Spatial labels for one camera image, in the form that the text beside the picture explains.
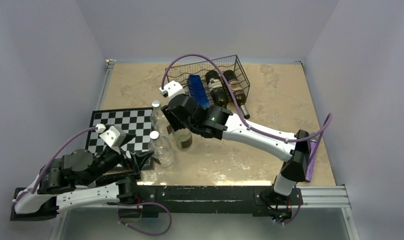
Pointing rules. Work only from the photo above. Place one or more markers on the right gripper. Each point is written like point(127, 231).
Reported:
point(175, 124)

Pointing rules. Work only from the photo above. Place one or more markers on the green wine bottle silver neck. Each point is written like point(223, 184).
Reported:
point(237, 91)

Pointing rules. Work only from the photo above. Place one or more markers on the blue square glass bottle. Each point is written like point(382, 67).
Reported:
point(197, 91)

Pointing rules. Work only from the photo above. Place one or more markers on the clear bottle silver cap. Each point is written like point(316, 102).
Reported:
point(159, 121)

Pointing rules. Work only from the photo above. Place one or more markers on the clear wine bottle dark label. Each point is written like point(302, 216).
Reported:
point(183, 138)

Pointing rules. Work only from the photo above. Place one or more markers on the black wire wine rack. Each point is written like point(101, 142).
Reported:
point(203, 82)

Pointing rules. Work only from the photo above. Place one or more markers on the clear round bottle white cap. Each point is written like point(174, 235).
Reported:
point(162, 149)

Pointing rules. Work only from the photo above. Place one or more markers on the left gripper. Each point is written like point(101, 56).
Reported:
point(139, 160)

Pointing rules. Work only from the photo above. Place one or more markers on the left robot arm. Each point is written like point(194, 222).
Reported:
point(80, 179)

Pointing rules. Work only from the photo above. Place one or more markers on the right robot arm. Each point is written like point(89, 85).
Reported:
point(223, 124)

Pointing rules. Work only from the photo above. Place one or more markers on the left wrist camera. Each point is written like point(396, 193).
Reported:
point(112, 135)

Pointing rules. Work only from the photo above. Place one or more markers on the dark wine bottle white label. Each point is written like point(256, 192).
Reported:
point(216, 89)

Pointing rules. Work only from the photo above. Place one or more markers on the black table front rail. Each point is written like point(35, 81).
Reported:
point(259, 201)

